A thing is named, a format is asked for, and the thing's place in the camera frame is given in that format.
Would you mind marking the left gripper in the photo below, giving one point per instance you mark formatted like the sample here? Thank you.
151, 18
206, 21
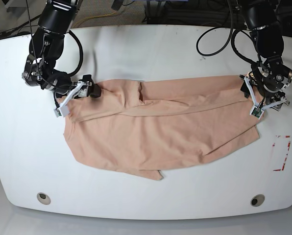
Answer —
267, 83

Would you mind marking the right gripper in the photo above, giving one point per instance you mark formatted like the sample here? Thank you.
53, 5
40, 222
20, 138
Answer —
88, 89

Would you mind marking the peach T-shirt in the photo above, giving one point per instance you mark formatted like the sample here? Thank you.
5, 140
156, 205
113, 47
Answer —
141, 128

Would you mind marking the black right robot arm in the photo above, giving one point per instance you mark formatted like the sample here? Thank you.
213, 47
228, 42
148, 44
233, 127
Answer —
46, 46

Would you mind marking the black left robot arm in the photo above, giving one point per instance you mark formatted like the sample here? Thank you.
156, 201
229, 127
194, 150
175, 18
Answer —
266, 34

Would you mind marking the red tape rectangle marking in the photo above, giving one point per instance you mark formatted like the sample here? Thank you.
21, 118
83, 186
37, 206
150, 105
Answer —
279, 152

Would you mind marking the right table grommet hole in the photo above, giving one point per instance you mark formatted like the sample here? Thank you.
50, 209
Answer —
257, 200

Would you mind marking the table grommet hole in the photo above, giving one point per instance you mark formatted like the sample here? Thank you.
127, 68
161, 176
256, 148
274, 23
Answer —
43, 198
257, 200

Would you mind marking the left table grommet hole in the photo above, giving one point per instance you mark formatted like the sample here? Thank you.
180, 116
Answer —
43, 198

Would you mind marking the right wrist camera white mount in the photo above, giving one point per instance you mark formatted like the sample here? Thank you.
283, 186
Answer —
62, 110

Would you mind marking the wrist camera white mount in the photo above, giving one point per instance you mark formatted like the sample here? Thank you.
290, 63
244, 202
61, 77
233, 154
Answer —
256, 98
62, 110

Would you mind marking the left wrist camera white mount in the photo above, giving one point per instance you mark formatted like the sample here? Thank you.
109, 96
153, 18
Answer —
256, 98

